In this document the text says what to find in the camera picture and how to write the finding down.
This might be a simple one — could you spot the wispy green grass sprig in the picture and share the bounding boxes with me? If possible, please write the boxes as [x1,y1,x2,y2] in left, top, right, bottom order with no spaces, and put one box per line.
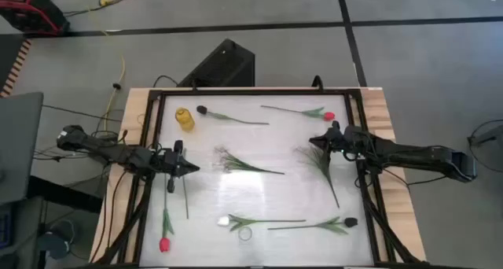
[296,145,341,209]

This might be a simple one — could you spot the orange striped floor mat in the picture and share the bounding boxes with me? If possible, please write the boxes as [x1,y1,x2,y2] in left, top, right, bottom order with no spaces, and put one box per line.
[0,39,32,99]

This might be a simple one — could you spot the white artificial tulip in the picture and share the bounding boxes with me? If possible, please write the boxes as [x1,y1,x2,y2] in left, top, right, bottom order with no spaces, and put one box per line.
[217,213,307,233]

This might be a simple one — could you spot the gray stand with cable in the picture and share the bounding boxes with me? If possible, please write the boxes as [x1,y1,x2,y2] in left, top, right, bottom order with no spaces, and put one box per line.
[467,119,503,171]

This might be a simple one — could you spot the yellow ribbed glass vase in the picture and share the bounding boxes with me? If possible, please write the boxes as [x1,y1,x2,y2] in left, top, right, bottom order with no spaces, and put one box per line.
[174,107,196,133]

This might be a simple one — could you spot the gray flat monitor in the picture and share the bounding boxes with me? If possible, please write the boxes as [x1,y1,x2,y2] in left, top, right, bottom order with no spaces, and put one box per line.
[0,91,44,205]

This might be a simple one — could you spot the bare gray flower stem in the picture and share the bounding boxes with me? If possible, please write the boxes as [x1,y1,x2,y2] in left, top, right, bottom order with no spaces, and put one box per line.
[182,147,190,219]

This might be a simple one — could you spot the black artificial tulip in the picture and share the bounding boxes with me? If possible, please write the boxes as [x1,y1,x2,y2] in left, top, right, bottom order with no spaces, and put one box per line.
[267,216,359,236]
[196,105,270,126]

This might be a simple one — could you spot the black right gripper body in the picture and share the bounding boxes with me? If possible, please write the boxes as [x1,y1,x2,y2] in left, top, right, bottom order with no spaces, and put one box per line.
[325,121,365,162]

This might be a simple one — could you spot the dark round stool base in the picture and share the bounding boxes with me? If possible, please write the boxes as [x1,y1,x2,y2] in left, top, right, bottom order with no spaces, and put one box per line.
[37,219,78,261]

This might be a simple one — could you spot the red and black generator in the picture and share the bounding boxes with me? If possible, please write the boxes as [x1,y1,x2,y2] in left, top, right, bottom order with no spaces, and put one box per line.
[0,0,72,37]

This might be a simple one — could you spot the cord with yellow plug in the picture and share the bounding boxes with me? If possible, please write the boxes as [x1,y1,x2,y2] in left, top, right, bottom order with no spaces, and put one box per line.
[62,0,178,18]

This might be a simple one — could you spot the red artificial tulip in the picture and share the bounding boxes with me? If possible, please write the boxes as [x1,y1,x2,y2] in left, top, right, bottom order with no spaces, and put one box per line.
[260,105,336,123]
[158,174,175,253]

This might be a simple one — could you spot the baby's breath sprig centre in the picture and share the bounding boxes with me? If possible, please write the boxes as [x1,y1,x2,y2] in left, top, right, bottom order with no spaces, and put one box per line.
[211,146,285,175]

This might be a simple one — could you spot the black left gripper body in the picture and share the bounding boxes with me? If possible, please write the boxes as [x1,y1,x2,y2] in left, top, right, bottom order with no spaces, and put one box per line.
[156,139,185,194]

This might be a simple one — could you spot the black perforated box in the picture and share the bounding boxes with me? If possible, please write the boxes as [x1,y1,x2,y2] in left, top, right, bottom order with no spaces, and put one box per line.
[177,38,256,88]

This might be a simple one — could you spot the yellow floor cable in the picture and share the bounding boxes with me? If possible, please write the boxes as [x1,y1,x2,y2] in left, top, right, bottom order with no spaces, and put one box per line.
[102,54,127,123]

